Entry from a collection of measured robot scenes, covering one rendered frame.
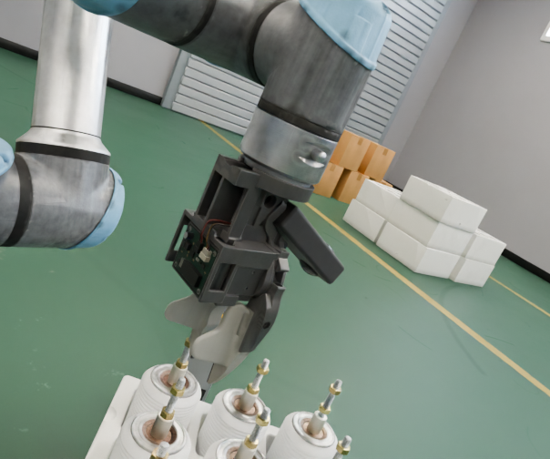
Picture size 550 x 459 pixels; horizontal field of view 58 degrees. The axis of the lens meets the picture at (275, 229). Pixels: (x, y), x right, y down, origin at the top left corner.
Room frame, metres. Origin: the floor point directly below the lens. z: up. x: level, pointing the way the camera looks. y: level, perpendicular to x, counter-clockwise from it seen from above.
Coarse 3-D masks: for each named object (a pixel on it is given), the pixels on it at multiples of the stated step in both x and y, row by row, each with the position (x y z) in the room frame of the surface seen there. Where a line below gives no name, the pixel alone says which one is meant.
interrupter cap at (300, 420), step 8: (296, 416) 0.72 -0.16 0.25; (304, 416) 0.73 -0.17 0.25; (296, 424) 0.70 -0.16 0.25; (304, 424) 0.71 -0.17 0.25; (328, 424) 0.73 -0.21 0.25; (296, 432) 0.68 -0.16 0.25; (304, 432) 0.69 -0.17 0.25; (320, 432) 0.71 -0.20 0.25; (328, 432) 0.71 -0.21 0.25; (304, 440) 0.67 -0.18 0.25; (312, 440) 0.68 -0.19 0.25; (320, 440) 0.68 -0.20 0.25; (328, 440) 0.69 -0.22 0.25
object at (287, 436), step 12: (288, 420) 0.71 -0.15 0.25; (288, 432) 0.68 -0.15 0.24; (276, 444) 0.69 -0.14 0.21; (288, 444) 0.67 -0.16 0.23; (300, 444) 0.66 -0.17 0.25; (336, 444) 0.70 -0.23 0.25; (276, 456) 0.68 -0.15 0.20; (288, 456) 0.67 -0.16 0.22; (300, 456) 0.66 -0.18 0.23; (312, 456) 0.66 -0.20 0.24; (324, 456) 0.67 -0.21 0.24
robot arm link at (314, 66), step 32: (320, 0) 0.40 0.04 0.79; (352, 0) 0.39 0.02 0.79; (288, 32) 0.41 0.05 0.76; (320, 32) 0.39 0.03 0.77; (352, 32) 0.39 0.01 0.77; (384, 32) 0.41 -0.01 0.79; (256, 64) 0.43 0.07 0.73; (288, 64) 0.40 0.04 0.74; (320, 64) 0.39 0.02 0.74; (352, 64) 0.40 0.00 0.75; (288, 96) 0.39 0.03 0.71; (320, 96) 0.39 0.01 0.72; (352, 96) 0.41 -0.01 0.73; (320, 128) 0.40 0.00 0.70
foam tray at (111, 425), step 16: (128, 384) 0.71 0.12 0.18; (128, 400) 0.68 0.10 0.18; (112, 416) 0.64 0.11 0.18; (192, 416) 0.71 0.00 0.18; (112, 432) 0.60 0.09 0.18; (192, 432) 0.67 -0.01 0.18; (272, 432) 0.76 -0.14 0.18; (96, 448) 0.56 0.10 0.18; (112, 448) 0.59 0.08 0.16; (192, 448) 0.64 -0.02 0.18
